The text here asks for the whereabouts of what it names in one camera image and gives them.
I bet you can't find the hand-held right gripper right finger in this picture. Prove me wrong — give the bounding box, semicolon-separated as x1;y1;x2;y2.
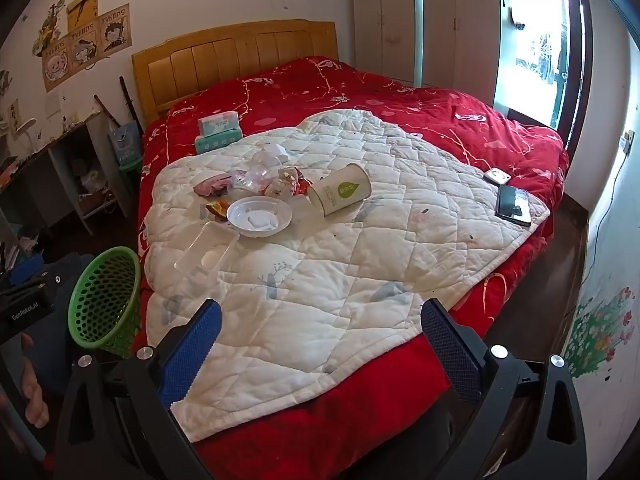
420;298;588;480

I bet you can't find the white quilted blanket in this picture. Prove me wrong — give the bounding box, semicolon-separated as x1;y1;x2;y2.
145;108;551;443

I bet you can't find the clear plastic tray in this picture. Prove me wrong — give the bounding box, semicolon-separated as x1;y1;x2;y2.
174;221;241;283

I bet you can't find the flower wall sticker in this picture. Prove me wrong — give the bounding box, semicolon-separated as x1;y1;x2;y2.
575;287;636;378

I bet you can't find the red brown stick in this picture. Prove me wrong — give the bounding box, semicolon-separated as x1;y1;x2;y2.
94;94;121;128

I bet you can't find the person's left hand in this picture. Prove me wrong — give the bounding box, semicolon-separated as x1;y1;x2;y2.
21;332;51;428

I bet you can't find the white wardrobe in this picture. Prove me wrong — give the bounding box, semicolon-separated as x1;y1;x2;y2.
351;0;502;92

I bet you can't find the wooden bed headboard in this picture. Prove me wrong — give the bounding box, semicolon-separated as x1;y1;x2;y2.
131;20;340;128

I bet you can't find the pink pig cartoon poster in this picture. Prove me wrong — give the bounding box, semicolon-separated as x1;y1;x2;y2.
42;44;75;93

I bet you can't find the white teal tissue pack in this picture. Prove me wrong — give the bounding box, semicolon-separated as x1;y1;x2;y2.
198;111;241;136

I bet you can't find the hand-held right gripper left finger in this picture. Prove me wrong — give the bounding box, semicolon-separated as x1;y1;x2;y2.
54;298;223;480

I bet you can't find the white desk lamp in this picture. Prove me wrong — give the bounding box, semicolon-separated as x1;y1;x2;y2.
14;119;38;153

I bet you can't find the white paper wrapper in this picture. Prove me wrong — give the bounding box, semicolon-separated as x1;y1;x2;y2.
263;166;311;198

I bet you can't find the light blue gift bag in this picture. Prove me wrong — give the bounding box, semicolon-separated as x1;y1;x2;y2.
109;121;143;163

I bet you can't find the black cable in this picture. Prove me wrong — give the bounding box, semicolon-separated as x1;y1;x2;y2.
592;152;626;271

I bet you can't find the black smartphone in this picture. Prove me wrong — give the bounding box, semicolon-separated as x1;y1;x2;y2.
495;185;532;226

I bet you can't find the bed with red cover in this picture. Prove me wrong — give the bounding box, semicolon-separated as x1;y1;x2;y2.
136;56;571;480

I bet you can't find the green plastic basket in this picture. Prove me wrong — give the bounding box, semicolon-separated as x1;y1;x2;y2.
67;246;142;358

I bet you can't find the white plastic plate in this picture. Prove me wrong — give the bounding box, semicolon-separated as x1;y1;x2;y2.
226;196;293;238

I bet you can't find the white paper cup green leaf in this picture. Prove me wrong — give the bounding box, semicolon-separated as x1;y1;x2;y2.
307;163;372;217

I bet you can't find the green plastic stool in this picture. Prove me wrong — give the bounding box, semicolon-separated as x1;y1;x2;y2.
119;152;143;196

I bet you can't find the pink packet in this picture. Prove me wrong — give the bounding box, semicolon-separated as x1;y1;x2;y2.
194;172;233;196

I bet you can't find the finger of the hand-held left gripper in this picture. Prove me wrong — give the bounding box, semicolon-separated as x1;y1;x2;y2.
9;255;47;285

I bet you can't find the balcony glass door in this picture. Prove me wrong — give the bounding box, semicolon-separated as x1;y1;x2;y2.
495;0;593;151

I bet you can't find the cartoon character poster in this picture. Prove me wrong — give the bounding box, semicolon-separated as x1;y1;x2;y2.
70;30;104;72
99;5;132;54

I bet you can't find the clear plastic cup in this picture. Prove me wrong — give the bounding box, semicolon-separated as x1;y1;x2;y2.
231;159;267;196

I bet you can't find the yellow cartoon poster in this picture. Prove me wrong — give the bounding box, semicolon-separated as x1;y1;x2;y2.
67;0;99;33

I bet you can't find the black toy sword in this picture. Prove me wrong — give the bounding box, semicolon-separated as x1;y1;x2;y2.
119;76;143;131

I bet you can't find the white desk with shelves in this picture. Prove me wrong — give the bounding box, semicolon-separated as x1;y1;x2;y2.
0;110;131;236

